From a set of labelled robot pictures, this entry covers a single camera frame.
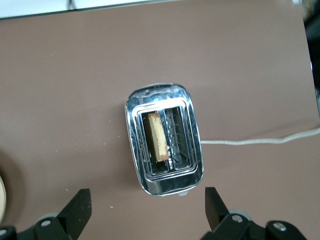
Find beige chrome two-slot toaster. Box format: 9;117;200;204
124;82;205;198

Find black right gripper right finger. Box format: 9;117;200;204
202;187;253;240

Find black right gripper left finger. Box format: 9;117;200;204
34;188;92;240

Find white toaster power cord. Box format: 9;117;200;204
199;127;320;146

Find brown table cover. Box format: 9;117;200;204
0;0;320;240

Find slice of toast bread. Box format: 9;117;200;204
147;111;170;162

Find round bamboo plate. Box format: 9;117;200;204
0;173;7;222

